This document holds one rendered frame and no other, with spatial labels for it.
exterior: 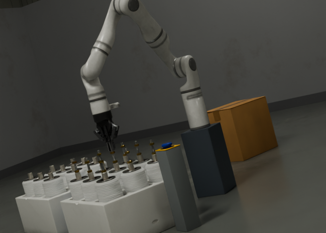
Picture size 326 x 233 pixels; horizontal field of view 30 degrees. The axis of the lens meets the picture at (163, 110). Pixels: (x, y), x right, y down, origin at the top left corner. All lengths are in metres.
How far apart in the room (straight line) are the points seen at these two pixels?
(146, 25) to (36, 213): 1.01
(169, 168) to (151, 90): 3.59
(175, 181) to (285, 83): 3.14
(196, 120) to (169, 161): 0.52
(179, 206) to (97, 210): 0.30
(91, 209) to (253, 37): 3.26
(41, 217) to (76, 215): 0.40
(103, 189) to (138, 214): 0.16
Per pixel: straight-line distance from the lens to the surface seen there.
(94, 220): 2.34
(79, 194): 2.49
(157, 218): 2.35
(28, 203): 2.93
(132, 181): 2.33
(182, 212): 2.25
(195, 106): 2.69
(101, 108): 2.42
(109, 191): 2.28
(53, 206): 2.73
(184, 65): 2.67
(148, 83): 5.79
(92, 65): 2.41
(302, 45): 5.18
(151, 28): 2.54
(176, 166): 2.24
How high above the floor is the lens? 0.60
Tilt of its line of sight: 4 degrees down
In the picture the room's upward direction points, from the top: 15 degrees counter-clockwise
